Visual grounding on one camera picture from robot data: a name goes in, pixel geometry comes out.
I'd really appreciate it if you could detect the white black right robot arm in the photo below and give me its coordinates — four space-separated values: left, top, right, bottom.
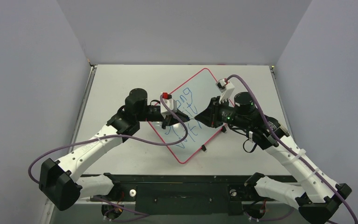
195 92 351 224

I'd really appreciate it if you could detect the black right whiteboard foot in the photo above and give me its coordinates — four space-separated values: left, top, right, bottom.
221 126 227 133

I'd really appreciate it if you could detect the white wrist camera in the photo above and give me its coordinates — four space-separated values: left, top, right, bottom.
160 92 177 118
216 78 235 104

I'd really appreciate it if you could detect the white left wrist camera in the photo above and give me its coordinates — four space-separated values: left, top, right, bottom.
160 92 177 118

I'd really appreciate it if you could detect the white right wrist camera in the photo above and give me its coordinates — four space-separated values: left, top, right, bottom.
216 78 235 104

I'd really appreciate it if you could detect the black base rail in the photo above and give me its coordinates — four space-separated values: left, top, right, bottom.
91 174 264 216

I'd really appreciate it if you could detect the pink framed whiteboard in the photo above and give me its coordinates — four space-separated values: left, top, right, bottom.
146 67 234 164

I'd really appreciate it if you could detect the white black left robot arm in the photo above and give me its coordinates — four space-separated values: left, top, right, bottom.
39 88 190 211

